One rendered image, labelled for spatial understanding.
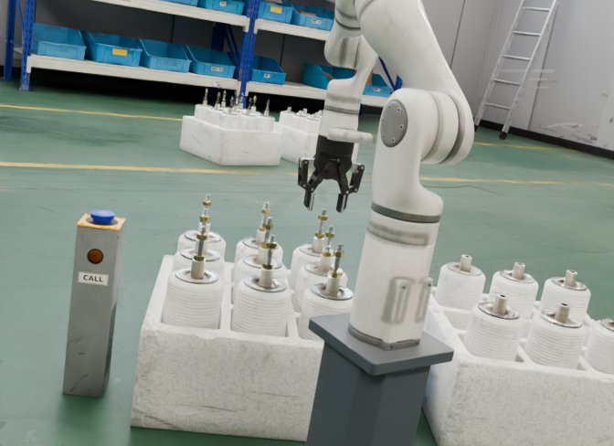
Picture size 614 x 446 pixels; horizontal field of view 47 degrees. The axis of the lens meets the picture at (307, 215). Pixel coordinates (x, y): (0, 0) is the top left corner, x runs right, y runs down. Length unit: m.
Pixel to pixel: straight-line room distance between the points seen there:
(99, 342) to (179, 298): 0.18
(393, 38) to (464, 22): 7.91
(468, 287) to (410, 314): 0.59
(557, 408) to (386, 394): 0.50
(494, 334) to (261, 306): 0.42
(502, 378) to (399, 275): 0.46
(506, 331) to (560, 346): 0.11
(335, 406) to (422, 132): 0.38
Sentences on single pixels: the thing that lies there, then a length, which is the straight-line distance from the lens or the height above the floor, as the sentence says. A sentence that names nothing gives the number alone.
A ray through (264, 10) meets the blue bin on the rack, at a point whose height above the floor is 0.87.
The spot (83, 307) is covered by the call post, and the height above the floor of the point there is 0.17.
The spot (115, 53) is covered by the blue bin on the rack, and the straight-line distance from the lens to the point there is 5.76.
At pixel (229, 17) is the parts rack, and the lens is 6.11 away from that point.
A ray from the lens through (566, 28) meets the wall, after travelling 8.61.
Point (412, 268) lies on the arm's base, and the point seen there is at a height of 0.41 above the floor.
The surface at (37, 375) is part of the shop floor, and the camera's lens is 1.41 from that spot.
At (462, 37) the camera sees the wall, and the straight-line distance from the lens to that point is 8.89.
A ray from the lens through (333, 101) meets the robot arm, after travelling 1.38.
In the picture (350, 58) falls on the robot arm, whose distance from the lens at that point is 1.37.
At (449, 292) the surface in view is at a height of 0.21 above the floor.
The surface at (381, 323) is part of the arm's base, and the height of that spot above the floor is 0.33.
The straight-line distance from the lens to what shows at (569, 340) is 1.35.
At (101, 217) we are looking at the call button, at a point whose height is 0.33.
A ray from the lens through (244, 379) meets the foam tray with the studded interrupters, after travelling 1.21.
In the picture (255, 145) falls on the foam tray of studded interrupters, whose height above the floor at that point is 0.11.
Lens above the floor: 0.66
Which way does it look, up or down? 14 degrees down
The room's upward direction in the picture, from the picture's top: 10 degrees clockwise
